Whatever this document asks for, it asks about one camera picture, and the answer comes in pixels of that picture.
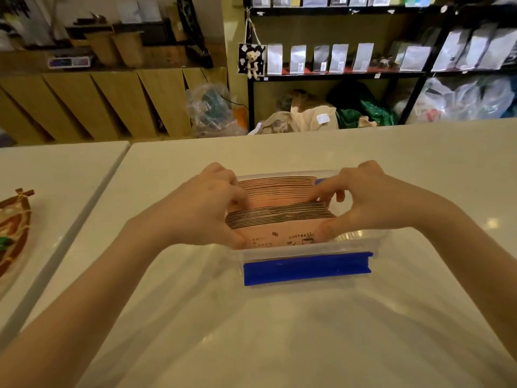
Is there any person's left hand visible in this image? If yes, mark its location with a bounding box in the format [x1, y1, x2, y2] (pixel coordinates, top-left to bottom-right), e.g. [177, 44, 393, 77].
[155, 162, 250, 250]

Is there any row of silver pouches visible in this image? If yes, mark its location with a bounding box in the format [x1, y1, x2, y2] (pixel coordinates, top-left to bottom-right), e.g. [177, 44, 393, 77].
[266, 23, 517, 75]

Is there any pile of clear plastic bags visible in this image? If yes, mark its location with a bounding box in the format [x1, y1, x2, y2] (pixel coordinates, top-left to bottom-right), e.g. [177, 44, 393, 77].
[394, 76, 517, 125]

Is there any white plush bear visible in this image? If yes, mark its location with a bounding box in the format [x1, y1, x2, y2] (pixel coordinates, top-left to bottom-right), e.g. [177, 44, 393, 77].
[246, 51, 260, 80]

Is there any digital scale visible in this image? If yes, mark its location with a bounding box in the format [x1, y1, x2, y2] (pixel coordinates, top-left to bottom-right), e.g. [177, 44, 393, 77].
[47, 56, 92, 69]

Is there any wooden slatted counter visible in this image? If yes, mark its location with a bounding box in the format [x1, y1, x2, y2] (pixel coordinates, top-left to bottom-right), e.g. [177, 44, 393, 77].
[0, 42, 229, 145]

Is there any black plastic bag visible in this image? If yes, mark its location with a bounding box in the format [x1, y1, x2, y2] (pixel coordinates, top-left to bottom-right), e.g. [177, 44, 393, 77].
[326, 80, 377, 114]

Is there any black metal shelf rack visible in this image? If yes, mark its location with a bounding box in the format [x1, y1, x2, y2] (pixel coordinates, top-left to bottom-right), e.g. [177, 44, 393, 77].
[242, 0, 517, 130]

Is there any clear container with blue latches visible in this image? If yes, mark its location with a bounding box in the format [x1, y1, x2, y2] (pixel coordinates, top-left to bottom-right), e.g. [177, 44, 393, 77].
[230, 169, 389, 287]

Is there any clear plastic bag with items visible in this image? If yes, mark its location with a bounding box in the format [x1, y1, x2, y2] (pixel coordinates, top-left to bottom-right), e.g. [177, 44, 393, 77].
[185, 83, 248, 138]

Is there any stack of pink printed packets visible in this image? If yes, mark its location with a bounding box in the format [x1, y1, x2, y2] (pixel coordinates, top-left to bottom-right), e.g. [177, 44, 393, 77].
[225, 176, 338, 250]

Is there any beige cloth bag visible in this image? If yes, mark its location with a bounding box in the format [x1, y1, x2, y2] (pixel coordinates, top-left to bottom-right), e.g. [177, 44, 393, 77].
[250, 104, 339, 135]

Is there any person's right hand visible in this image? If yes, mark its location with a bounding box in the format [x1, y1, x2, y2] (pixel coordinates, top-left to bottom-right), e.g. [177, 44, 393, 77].
[306, 160, 418, 243]

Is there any green plastic bag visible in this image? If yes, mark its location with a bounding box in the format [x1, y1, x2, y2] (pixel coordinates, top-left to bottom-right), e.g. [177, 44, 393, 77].
[335, 99, 399, 129]

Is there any person's left forearm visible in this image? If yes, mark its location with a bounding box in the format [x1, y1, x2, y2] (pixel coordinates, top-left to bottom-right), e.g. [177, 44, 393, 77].
[0, 200, 170, 388]

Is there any person's right forearm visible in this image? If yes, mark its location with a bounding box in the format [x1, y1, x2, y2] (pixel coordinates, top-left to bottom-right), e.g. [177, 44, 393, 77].
[412, 186, 517, 362]

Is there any brown woven tray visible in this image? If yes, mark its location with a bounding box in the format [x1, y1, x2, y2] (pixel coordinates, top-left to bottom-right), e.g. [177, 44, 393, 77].
[0, 188, 35, 279]

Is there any black white patterned tote bag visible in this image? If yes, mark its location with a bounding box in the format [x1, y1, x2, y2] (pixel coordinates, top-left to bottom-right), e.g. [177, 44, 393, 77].
[237, 8, 267, 78]

